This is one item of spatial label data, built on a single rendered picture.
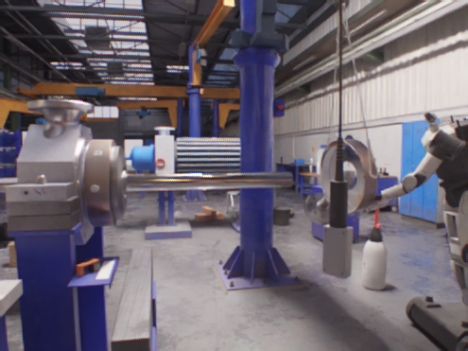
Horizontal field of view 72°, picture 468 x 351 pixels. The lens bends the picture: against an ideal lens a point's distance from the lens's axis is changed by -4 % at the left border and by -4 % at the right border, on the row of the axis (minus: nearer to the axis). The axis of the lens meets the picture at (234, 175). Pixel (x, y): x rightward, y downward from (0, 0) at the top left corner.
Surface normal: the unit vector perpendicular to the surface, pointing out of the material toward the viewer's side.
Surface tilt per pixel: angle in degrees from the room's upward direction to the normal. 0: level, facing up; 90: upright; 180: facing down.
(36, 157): 45
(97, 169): 70
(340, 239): 90
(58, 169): 90
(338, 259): 90
